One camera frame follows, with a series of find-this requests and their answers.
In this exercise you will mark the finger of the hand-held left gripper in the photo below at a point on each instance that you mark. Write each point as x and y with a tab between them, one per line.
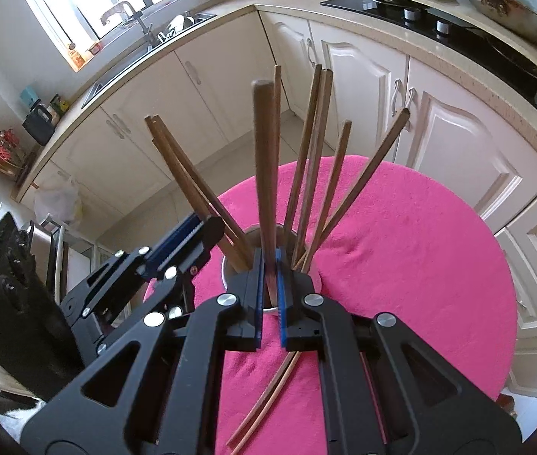
204	241
171	244

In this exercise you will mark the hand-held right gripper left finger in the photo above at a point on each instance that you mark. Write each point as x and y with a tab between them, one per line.
259	313

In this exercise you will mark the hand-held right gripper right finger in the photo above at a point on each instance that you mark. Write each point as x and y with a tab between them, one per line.
283	313

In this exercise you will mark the white cup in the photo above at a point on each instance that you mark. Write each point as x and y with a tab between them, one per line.
233	263

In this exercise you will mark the bunch of chopsticks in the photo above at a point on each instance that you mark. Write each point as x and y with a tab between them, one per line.
188	175

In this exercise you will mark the wooden chopstick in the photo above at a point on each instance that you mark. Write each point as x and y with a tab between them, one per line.
267	396
263	175
282	391

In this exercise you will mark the white plastic bag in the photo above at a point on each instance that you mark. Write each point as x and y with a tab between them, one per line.
57	204

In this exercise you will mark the pink tablecloth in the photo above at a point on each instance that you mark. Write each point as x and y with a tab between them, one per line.
391	270

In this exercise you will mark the red utensil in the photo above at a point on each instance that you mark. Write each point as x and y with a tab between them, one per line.
8	151

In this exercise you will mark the small yellow labelled bottle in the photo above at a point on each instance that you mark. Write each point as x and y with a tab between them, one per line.
60	106

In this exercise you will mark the black electric kettle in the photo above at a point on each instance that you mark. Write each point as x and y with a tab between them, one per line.
38	125

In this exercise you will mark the steel kitchen sink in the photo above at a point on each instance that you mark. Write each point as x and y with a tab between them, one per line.
121	68

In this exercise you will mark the teal box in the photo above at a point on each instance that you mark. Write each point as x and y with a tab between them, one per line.
29	97

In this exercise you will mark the orange bottle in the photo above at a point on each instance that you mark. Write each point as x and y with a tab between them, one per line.
75	57

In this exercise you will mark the small red jar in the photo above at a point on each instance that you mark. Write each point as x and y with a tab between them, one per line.
94	47

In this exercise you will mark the metal sink faucet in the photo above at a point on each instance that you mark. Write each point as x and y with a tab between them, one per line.
143	28

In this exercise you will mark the white plate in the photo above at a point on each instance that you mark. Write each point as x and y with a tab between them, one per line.
177	23

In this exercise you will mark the grey rag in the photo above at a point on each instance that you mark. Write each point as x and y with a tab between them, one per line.
111	12

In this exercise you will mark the amber plastic jug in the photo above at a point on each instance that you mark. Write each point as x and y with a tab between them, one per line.
508	403

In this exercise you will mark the black glass gas hob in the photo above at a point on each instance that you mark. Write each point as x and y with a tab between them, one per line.
373	7

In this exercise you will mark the cream board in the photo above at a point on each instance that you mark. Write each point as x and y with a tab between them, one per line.
486	26

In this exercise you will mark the steel frame rack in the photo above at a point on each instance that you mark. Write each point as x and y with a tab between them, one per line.
43	256

